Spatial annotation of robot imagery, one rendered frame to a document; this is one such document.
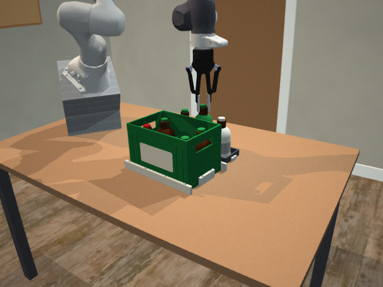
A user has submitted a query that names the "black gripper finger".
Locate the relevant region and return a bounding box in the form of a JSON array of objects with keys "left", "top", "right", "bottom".
[
  {"left": 186, "top": 65, "right": 202, "bottom": 112},
  {"left": 205, "top": 65, "right": 221, "bottom": 112}
]

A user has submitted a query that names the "green bottle crate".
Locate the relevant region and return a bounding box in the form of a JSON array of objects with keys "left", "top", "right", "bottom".
[{"left": 129, "top": 110, "right": 221, "bottom": 189}]

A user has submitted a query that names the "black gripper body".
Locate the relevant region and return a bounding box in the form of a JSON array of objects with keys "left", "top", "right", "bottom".
[{"left": 192, "top": 49, "right": 215, "bottom": 74}]

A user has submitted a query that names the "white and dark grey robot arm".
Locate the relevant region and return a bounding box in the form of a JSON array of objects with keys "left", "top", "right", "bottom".
[{"left": 57, "top": 0, "right": 228, "bottom": 93}]

